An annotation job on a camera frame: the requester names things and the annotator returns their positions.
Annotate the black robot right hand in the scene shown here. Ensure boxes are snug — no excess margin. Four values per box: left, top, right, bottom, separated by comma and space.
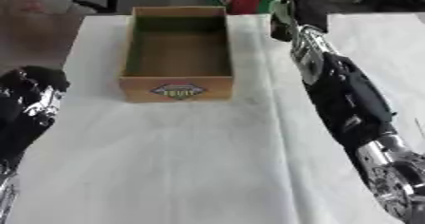
267, 0, 334, 43

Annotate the tan cardboard box green inside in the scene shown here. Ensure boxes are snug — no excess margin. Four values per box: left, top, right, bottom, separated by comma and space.
118, 6, 236, 103

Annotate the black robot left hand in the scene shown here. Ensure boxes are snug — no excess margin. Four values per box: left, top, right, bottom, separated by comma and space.
0, 65, 72, 167

